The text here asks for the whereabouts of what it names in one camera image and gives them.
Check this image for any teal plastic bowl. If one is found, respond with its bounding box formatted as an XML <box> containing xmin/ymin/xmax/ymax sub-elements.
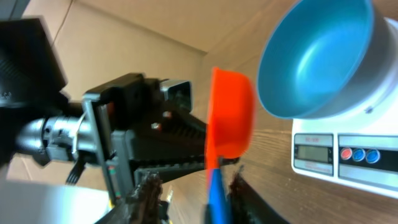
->
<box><xmin>257</xmin><ymin>0</ymin><xmax>394</xmax><ymax>119</ymax></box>

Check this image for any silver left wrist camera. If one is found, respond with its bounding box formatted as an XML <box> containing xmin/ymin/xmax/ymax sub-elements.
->
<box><xmin>160</xmin><ymin>79</ymin><xmax>193</xmax><ymax>112</ymax></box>

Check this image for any white digital kitchen scale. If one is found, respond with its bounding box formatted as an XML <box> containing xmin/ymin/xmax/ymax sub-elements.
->
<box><xmin>290</xmin><ymin>17</ymin><xmax>398</xmax><ymax>200</ymax></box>

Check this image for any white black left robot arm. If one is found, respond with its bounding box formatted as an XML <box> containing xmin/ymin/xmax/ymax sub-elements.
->
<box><xmin>1</xmin><ymin>18</ymin><xmax>206</xmax><ymax>202</ymax></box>

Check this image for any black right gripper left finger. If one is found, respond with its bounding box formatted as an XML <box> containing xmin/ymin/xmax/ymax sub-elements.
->
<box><xmin>96</xmin><ymin>172</ymin><xmax>162</xmax><ymax>224</ymax></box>

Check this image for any red scoop with blue handle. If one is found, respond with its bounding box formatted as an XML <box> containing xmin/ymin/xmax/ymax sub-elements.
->
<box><xmin>205</xmin><ymin>67</ymin><xmax>255</xmax><ymax>223</ymax></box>

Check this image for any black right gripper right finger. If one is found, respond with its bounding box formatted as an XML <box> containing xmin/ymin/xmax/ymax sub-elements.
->
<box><xmin>228</xmin><ymin>166</ymin><xmax>288</xmax><ymax>224</ymax></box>

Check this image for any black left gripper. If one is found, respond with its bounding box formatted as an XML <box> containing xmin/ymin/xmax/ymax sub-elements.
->
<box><xmin>81</xmin><ymin>73</ymin><xmax>240</xmax><ymax>206</ymax></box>

